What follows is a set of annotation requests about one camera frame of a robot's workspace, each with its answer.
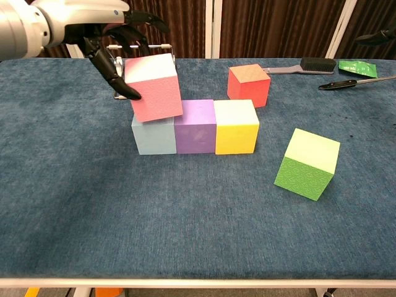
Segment light blue cube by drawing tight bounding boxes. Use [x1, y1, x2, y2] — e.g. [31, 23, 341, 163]
[131, 116, 178, 155]

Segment orange object under table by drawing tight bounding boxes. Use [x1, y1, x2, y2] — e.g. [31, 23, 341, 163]
[95, 287, 124, 297]

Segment metal wire stand white clips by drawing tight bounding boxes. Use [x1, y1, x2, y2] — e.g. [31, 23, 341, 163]
[106, 43, 178, 100]

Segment white table frame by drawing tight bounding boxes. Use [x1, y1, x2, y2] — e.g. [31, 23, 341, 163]
[0, 277, 396, 297]

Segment red cube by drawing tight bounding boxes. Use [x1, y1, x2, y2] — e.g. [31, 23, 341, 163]
[226, 63, 272, 109]

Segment green foil packet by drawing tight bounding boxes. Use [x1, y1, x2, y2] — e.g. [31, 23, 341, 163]
[338, 59, 379, 79]

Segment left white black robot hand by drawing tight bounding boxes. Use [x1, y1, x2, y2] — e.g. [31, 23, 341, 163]
[46, 0, 170, 101]

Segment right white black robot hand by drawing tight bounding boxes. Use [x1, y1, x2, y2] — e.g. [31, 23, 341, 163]
[355, 29, 396, 47]

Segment steel ladle black handle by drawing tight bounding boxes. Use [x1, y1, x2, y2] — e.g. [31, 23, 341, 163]
[318, 74, 396, 91]

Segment grey brush black bristles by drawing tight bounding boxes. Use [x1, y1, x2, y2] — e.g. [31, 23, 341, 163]
[262, 57, 337, 75]

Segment green cube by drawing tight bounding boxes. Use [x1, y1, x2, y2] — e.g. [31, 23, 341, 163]
[273, 128, 341, 202]

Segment pink cube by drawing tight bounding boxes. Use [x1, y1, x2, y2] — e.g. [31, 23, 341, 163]
[123, 53, 184, 124]

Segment blue felt table cover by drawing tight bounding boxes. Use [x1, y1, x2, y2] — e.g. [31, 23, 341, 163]
[0, 57, 396, 279]

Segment purple cube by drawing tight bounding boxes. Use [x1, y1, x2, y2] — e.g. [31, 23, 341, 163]
[174, 99, 217, 155]

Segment yellow cube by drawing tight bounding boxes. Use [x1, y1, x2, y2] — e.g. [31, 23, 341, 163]
[213, 99, 260, 155]

